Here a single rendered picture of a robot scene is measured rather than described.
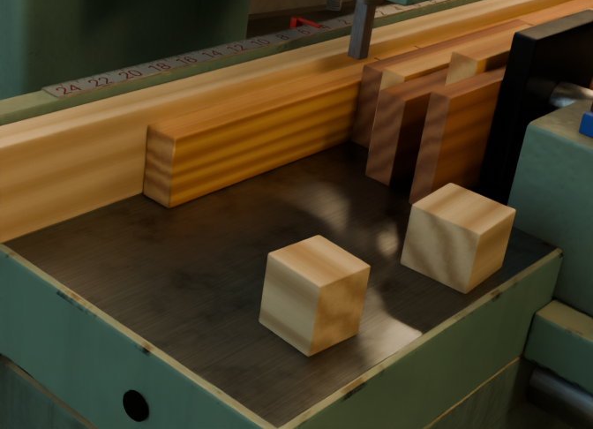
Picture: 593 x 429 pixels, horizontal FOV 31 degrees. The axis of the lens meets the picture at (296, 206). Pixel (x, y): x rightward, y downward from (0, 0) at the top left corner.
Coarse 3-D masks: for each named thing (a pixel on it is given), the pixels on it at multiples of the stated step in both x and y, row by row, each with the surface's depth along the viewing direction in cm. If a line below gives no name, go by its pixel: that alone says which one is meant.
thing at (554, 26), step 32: (544, 32) 58; (576, 32) 60; (512, 64) 58; (544, 64) 58; (576, 64) 62; (512, 96) 58; (544, 96) 60; (576, 96) 60; (512, 128) 59; (512, 160) 60
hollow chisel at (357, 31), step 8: (360, 8) 62; (368, 8) 62; (360, 16) 62; (368, 16) 62; (352, 24) 63; (360, 24) 62; (368, 24) 62; (352, 32) 63; (360, 32) 63; (368, 32) 63; (352, 40) 63; (360, 40) 63; (368, 40) 63; (352, 48) 63; (360, 48) 63; (368, 48) 63; (352, 56) 63; (360, 56) 63
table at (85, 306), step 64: (256, 192) 57; (320, 192) 58; (384, 192) 59; (0, 256) 49; (64, 256) 49; (128, 256) 49; (192, 256) 50; (256, 256) 51; (384, 256) 53; (512, 256) 55; (0, 320) 50; (64, 320) 47; (128, 320) 45; (192, 320) 46; (256, 320) 46; (384, 320) 48; (448, 320) 48; (512, 320) 54; (576, 320) 56; (64, 384) 48; (128, 384) 45; (192, 384) 42; (256, 384) 42; (320, 384) 43; (384, 384) 45; (448, 384) 51; (576, 384) 55
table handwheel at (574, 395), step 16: (544, 384) 59; (560, 384) 59; (528, 400) 61; (544, 400) 60; (560, 400) 59; (576, 400) 58; (592, 400) 58; (560, 416) 59; (576, 416) 58; (592, 416) 58
